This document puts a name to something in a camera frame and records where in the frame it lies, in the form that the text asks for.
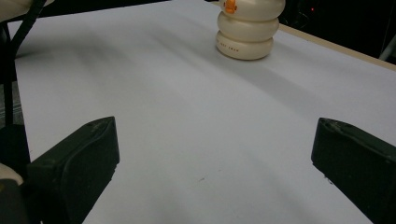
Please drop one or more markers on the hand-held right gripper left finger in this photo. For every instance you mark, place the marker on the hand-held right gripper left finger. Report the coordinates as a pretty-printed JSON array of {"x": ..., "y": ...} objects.
[{"x": 77, "y": 168}]

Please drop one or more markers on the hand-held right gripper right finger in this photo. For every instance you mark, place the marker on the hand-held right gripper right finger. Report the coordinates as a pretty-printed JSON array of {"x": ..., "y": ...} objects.
[{"x": 358, "y": 161}]

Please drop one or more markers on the cream ribbed holder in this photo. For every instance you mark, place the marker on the cream ribbed holder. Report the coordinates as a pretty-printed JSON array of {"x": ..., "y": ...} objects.
[{"x": 249, "y": 31}]

